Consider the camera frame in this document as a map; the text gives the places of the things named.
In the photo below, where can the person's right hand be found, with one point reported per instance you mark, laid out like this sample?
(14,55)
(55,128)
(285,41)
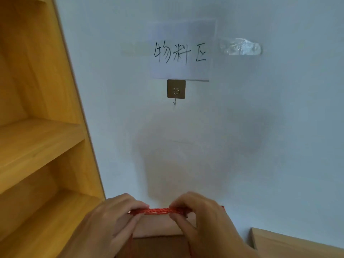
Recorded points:
(215,231)

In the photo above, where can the person's left hand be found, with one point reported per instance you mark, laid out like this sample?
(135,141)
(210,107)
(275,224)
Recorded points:
(99,228)

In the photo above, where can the red paper bag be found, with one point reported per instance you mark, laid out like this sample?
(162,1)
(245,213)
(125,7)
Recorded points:
(157,211)

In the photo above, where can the metal adhesive wall hook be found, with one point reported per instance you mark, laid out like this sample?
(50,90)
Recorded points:
(176,89)

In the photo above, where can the brown cardboard box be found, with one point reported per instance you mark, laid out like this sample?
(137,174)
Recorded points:
(158,248)

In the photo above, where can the wooden shelf unit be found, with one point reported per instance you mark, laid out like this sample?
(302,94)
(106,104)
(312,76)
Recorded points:
(40,131)

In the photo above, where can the clear tape piece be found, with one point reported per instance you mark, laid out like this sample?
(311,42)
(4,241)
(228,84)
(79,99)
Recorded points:
(240,46)

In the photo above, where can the white handwritten paper sign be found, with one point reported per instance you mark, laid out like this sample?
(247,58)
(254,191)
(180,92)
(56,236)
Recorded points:
(182,34)

